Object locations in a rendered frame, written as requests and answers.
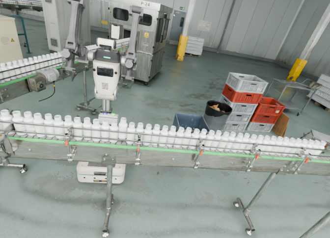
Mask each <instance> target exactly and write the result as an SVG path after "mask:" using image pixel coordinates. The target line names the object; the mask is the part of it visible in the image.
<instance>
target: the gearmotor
mask: <svg viewBox="0 0 330 238"><path fill-rule="evenodd" d="M58 77H59V72H58V70H57V69H55V68H50V69H46V70H43V71H40V72H37V74H36V75H35V76H32V77H29V78H27V81H28V85H29V86H28V87H29V90H30V92H33V91H36V92H40V91H42V90H44V89H46V86H45V83H46V82H49V81H51V82H53V83H54V93H55V80H57V78H58ZM54 93H53V94H54ZM51 96H52V95H51ZM51 96H50V97H51ZM48 98H49V97H48ZM48 98H46V99H48ZM43 100H45V99H43ZM40 101H42V100H40Z"/></svg>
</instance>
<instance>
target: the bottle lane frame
mask: <svg viewBox="0 0 330 238"><path fill-rule="evenodd" d="M8 138H9V141H10V143H11V146H12V147H18V149H17V150H16V151H15V152H14V155H11V157H10V158H24V159H48V160H65V161H68V156H67V155H68V153H67V146H66V145H65V143H63V142H64V140H63V141H61V140H52V139H51V140H48V139H46V138H45V139H40V138H38V139H35V138H27V137H26V138H22V137H14V136H13V137H8ZM69 146H70V153H72V151H73V146H75V147H76V149H75V151H76V154H75V155H74V157H73V159H74V160H73V161H82V162H99V163H102V157H103V156H111V157H115V158H116V162H115V163H116V164H133V165H135V162H136V154H137V146H133V145H131V146H127V144H126V145H122V144H121V145H117V144H115V145H113V144H111V143H110V144H105V143H104V144H100V142H99V143H94V142H93V143H88V142H82V141H81V142H77V141H75V142H74V141H69ZM139 151H141V154H140V160H139V165H151V166H168V167H184V168H193V166H194V165H195V160H196V159H197V158H196V157H197V155H198V154H199V152H200V151H198V150H196V151H193V150H188V149H187V150H183V149H182V150H179V149H173V148H172V149H169V148H167V149H165V148H159V147H157V148H154V147H148V146H147V147H143V146H142V147H140V148H139ZM9 156H10V155H2V157H9ZM254 156H255V155H246V154H245V155H243V154H242V153H241V154H238V153H237V154H234V153H232V154H230V153H225V152H224V153H221V152H219V153H217V152H211V151H210V152H207V151H205V152H204V154H203V153H202V155H201V156H200V158H199V165H198V168H202V169H219V170H236V171H246V168H247V165H246V164H247V162H249V161H248V160H249V159H251V161H252V159H253V158H254ZM261 157H262V158H260V157H258V159H255V161H254V162H253V164H252V168H251V169H250V171H253V172H270V173H277V172H278V171H279V170H280V169H281V168H283V167H286V168H290V171H289V172H288V174H292V173H293V171H294V170H293V168H292V167H293V166H294V165H295V163H296V162H299V163H298V164H297V167H298V166H299V165H300V164H301V162H302V161H303V160H304V159H299V158H297V159H296V158H283V157H271V156H263V155H262V156H261ZM312 160H313V161H310V160H309V161H308V162H307V163H304V164H303V165H302V166H301V167H300V171H298V173H297V174H304V175H321V176H330V161H327V160H314V159H312ZM251 161H250V163H251Z"/></svg>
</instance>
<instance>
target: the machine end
mask: <svg viewBox="0 0 330 238"><path fill-rule="evenodd" d="M132 5H135V6H139V7H142V9H144V10H143V18H141V19H140V21H139V23H138V28H137V47H136V53H138V56H137V67H136V70H133V71H132V77H134V79H138V80H142V81H145V82H146V83H144V85H148V84H147V82H149V81H150V80H151V79H154V76H155V75H156V74H157V73H159V71H160V70H161V68H162V62H163V56H164V53H165V52H164V51H165V49H166V47H165V43H166V37H167V31H168V25H169V21H170V13H171V14H172V12H173V8H170V7H168V6H165V5H162V4H159V3H154V2H149V1H144V0H109V7H108V10H109V35H108V38H109V40H118V39H115V38H111V24H114V25H118V26H120V36H119V40H120V39H125V38H130V35H131V27H132V16H129V10H130V6H132Z"/></svg>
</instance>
